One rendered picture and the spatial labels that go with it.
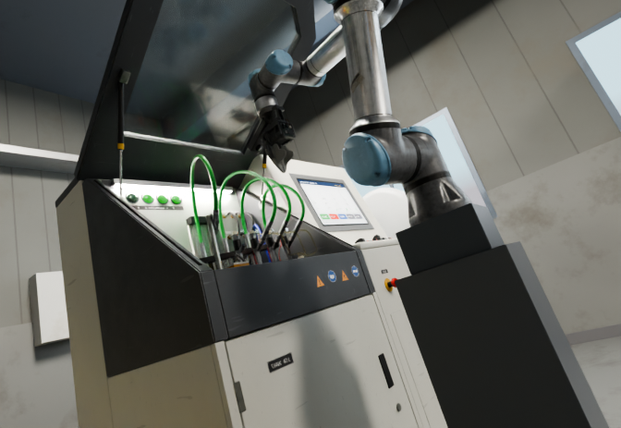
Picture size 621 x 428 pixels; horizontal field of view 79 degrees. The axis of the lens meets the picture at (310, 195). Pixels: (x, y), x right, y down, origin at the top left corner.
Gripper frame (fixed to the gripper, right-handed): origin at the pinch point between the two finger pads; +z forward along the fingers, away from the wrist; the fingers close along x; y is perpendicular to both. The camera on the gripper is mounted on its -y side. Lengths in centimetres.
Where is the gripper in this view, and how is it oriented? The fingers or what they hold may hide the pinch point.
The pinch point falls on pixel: (281, 169)
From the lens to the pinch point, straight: 119.8
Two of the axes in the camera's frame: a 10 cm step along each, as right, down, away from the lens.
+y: 7.1, -4.1, -5.7
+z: 2.9, 9.1, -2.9
